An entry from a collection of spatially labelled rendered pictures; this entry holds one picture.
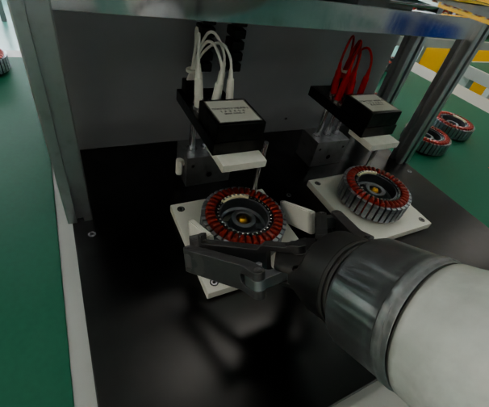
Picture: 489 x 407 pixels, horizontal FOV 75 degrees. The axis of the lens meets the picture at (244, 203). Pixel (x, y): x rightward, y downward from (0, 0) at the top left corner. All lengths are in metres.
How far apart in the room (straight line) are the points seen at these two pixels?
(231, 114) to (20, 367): 0.34
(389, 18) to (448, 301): 0.40
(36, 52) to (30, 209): 0.24
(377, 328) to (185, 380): 0.20
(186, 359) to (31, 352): 0.15
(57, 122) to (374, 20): 0.40
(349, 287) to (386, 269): 0.03
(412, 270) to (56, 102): 0.34
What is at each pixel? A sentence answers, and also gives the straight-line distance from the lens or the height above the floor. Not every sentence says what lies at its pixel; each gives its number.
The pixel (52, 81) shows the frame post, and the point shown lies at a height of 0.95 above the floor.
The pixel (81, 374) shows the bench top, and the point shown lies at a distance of 0.38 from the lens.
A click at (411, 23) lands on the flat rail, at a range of 0.56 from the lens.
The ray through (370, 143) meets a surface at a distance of 0.52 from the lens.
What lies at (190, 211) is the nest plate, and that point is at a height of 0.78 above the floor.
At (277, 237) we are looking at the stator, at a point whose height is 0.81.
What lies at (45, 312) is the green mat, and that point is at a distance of 0.42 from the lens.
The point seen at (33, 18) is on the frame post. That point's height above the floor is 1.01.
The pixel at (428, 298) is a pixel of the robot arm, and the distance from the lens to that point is 0.20.
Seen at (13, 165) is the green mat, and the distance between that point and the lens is 0.62.
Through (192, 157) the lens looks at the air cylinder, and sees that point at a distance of 0.48.
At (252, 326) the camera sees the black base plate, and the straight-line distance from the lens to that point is 0.38.
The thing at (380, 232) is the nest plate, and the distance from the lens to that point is 0.53.
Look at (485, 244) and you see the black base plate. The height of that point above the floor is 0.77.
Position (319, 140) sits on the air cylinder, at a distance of 0.60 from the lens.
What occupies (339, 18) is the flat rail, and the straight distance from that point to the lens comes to 0.47.
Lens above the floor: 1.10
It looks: 41 degrees down
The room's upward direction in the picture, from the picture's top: 13 degrees clockwise
